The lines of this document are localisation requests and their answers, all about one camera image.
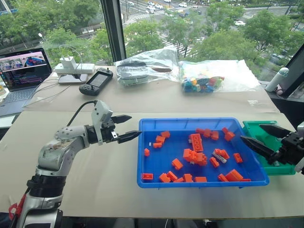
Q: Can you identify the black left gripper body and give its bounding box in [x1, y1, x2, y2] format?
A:
[101, 118, 119, 144]

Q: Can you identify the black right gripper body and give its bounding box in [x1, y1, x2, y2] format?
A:
[267, 131, 304, 167]

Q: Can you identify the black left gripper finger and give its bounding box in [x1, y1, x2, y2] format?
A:
[117, 130, 143, 144]
[111, 114, 133, 124]

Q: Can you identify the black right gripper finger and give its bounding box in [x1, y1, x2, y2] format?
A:
[240, 135, 277, 162]
[258, 123, 292, 139]

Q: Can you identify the green plastic tray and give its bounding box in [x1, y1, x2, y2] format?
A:
[242, 120, 296, 176]

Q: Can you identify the bag of multicoloured bricks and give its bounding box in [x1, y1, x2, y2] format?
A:
[179, 59, 262, 94]

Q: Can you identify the beige cardboard sheet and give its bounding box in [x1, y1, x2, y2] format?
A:
[0, 111, 304, 219]
[23, 64, 281, 114]

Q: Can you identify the orange sloped building block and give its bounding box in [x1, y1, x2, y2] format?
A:
[225, 169, 244, 182]

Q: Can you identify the black handheld controller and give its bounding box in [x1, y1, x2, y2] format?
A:
[78, 67, 114, 96]

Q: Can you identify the blue plastic tray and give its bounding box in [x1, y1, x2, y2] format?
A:
[137, 117, 270, 189]

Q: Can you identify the white bottle with green cap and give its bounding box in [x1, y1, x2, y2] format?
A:
[264, 67, 290, 93]

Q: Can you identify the clear bag with dark items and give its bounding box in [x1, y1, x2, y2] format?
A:
[114, 48, 181, 88]

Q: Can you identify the black monitor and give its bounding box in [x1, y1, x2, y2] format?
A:
[282, 49, 304, 98]

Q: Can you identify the upside-down orange plastic toy brick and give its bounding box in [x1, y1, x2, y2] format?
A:
[189, 133, 205, 152]

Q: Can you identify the white power strip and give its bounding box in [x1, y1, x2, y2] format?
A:
[54, 62, 96, 75]

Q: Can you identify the orange plastic toy bricks cluster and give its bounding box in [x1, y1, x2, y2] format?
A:
[182, 148, 209, 167]

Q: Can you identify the white charger plug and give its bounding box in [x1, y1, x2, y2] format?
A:
[59, 55, 77, 70]

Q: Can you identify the open laptop computer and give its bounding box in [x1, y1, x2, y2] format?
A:
[0, 47, 53, 117]

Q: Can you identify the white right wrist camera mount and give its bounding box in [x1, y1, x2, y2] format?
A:
[294, 124, 304, 174]

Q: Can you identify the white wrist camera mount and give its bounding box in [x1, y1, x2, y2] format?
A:
[294, 124, 304, 174]
[91, 99, 114, 146]

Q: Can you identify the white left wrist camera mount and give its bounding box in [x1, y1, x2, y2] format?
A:
[91, 99, 114, 146]

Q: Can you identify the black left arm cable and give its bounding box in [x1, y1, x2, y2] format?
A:
[67, 100, 98, 127]

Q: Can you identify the white cable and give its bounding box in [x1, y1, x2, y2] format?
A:
[29, 79, 72, 105]

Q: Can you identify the black window frame post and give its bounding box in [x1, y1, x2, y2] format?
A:
[99, 0, 127, 67]

